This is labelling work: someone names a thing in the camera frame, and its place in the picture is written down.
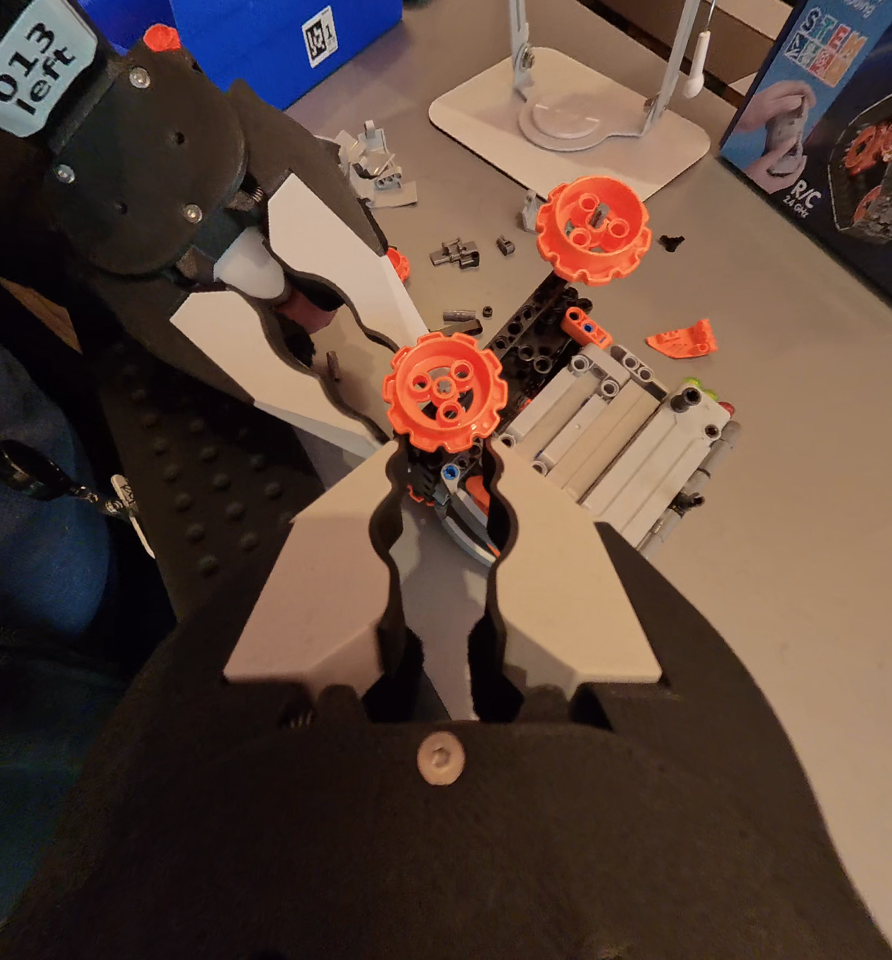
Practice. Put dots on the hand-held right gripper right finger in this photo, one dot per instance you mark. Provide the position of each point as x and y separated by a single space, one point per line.
581 600

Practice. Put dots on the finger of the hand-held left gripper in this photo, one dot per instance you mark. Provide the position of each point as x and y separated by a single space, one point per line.
236 345
326 240

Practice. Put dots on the blue robot kit box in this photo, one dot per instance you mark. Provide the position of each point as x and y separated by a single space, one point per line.
851 135

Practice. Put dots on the black L-shaped connector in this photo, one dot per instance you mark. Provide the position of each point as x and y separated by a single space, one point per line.
673 242

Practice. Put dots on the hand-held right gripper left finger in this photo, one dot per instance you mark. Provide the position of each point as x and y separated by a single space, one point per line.
304 600

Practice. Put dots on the cluster of grey panel pieces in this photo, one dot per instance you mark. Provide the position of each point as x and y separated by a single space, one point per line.
379 173

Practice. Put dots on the wooden cabinet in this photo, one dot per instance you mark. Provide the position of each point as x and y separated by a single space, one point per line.
26 315

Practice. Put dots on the blue storage bin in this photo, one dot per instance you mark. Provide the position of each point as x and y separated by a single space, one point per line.
251 38

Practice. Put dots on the orange panel piece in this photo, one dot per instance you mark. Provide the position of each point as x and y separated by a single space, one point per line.
683 339

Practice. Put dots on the building kit robot model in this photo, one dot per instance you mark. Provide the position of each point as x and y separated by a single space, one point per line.
611 435

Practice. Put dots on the white lamp base plate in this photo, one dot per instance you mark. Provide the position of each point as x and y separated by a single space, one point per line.
476 113

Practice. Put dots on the white rod with round tip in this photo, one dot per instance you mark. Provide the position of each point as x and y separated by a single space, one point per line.
697 68

